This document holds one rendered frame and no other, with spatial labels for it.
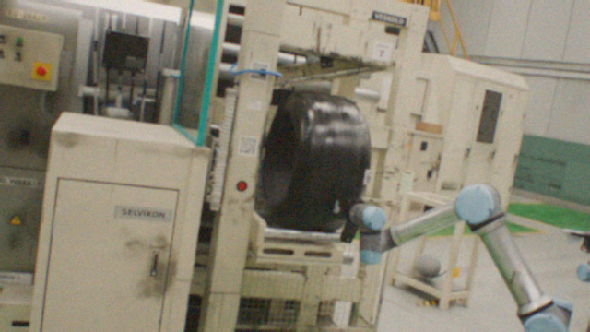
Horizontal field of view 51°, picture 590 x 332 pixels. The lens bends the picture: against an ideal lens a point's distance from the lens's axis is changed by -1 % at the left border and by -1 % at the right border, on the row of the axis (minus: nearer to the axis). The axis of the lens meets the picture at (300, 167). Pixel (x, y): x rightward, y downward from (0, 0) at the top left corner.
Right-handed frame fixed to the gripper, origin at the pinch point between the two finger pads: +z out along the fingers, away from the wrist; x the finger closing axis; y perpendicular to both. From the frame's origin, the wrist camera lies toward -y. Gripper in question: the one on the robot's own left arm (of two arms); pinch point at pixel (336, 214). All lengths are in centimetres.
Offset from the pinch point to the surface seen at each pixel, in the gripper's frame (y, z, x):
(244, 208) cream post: -2.5, 17.7, 31.9
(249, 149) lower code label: 20.7, 14.6, 33.5
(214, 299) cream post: -40, 22, 39
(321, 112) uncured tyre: 37.8, 1.5, 10.5
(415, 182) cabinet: 15, 421, -270
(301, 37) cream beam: 72, 35, 11
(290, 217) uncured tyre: -3.4, 8.5, 15.5
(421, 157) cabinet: 45, 418, -273
